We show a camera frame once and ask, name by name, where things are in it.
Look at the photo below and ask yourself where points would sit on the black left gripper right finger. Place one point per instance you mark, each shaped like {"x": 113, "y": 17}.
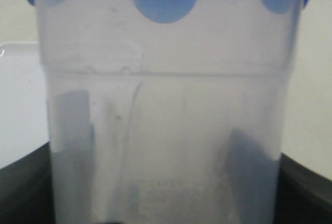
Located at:
{"x": 303, "y": 196}

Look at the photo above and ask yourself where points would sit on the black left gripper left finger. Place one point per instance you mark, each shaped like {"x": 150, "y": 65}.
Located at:
{"x": 26, "y": 189}

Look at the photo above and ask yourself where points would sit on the clear plastic container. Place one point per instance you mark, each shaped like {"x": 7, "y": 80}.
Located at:
{"x": 165, "y": 122}

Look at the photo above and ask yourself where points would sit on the white rectangular tray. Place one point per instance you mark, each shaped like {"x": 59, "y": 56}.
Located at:
{"x": 23, "y": 101}

